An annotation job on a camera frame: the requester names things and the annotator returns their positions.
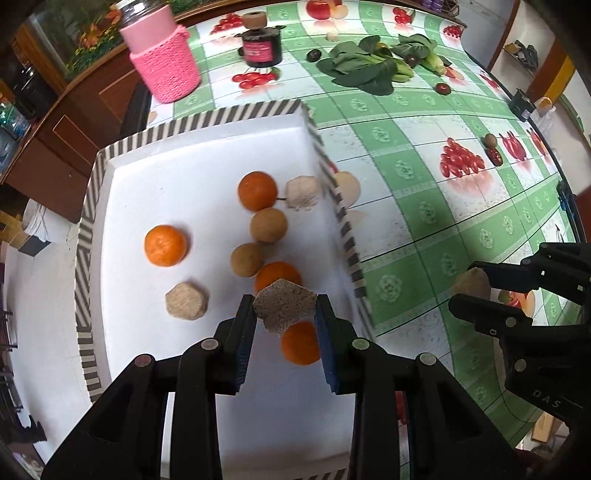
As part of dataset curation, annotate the beige cake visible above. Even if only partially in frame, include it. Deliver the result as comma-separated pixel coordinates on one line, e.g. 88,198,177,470
286,175,321,210
253,279,317,337
452,268,491,300
164,282,208,321

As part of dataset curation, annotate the beige cake top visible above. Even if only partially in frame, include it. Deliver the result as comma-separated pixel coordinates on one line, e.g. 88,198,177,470
253,279,317,337

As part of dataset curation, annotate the tan round fruit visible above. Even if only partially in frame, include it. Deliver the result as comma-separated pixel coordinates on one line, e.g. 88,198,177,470
249,208,288,244

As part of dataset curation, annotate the red jujube beside kiwi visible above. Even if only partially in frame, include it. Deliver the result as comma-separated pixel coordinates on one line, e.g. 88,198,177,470
486,148,503,167

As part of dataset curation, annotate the green fruit tablecloth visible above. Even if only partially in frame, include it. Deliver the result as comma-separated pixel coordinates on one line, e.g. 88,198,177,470
148,1,574,444

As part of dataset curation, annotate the brown kiwi fruit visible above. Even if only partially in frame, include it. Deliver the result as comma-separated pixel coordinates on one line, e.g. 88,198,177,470
483,133,498,149

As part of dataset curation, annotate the small black box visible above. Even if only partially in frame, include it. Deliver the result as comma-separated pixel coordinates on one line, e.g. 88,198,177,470
509,89,536,122

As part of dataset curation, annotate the striped white box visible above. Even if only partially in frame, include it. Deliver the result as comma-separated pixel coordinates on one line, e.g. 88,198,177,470
74,99,370,479

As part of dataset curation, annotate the red jujube on green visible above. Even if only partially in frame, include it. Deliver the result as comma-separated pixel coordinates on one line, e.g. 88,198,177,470
434,82,452,95

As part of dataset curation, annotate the dark plum right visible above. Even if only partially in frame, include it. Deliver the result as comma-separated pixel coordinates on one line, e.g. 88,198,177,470
405,54,420,69

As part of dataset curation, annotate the dark plum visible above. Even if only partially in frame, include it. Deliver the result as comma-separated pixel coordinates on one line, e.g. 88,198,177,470
405,54,420,69
307,49,322,63

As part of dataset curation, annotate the small bok choy with corn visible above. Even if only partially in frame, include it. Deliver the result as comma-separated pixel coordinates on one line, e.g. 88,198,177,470
391,34,451,76

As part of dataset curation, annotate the large bok choy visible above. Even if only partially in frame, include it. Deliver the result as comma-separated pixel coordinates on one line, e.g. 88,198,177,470
317,35,415,96

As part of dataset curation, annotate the wooden side cabinet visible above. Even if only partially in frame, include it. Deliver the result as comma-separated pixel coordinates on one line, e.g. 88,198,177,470
1,44,151,223

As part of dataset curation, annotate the dark plum left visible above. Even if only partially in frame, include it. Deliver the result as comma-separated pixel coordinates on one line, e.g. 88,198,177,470
307,49,322,63

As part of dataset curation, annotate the black jar with cork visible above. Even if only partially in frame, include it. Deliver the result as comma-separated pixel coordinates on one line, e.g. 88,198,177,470
240,11,283,69

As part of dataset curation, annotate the pink knitted jar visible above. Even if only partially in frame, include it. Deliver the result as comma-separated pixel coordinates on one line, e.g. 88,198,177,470
115,0,201,104

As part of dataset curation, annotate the flower garden painting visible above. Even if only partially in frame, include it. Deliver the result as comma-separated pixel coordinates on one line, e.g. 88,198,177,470
27,0,219,82

